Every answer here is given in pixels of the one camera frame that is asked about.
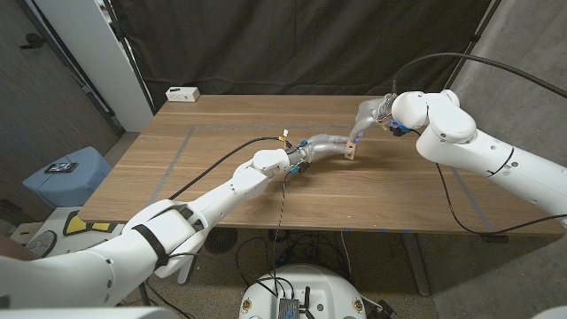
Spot black floor cable bundle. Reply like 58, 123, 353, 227
234, 230, 351, 289

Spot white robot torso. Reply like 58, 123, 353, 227
238, 264, 368, 319

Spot black backdrop stand pole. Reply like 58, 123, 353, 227
102, 0, 157, 115
441, 0, 504, 97

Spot blue stool with phone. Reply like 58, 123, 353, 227
22, 146, 113, 209

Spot thin black left wrist cable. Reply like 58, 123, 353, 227
256, 171, 290, 297

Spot grey table leg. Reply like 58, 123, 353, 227
400, 232, 431, 297

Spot small grey finned box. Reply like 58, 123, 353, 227
277, 297, 301, 319

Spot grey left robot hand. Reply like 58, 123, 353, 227
288, 133, 351, 170

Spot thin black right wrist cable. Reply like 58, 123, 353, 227
411, 128, 567, 236

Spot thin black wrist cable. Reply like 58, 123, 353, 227
256, 171, 290, 297
411, 128, 567, 236

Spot white power strip box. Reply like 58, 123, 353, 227
165, 86, 201, 104

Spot white base with yellow mark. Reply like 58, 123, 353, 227
26, 206, 129, 261

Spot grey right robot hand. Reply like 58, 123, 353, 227
348, 92, 398, 145

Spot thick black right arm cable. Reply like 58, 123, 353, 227
392, 52, 567, 99

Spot black phone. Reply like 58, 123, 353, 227
44, 161, 80, 175

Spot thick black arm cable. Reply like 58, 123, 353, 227
392, 52, 567, 99
167, 136, 292, 201

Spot white table leg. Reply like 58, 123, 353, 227
176, 256, 198, 285

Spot grey sneaker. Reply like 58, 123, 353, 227
25, 230, 58, 258

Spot white wall panel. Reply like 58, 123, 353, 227
33, 0, 154, 133

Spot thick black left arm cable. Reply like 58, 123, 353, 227
167, 136, 292, 201

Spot black backdrop curtain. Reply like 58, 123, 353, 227
104, 0, 504, 112

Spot person's bare leg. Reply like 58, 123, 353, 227
0, 234, 41, 262

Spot black round floor fan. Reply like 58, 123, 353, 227
203, 227, 239, 256

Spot black door handle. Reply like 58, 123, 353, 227
19, 32, 47, 51

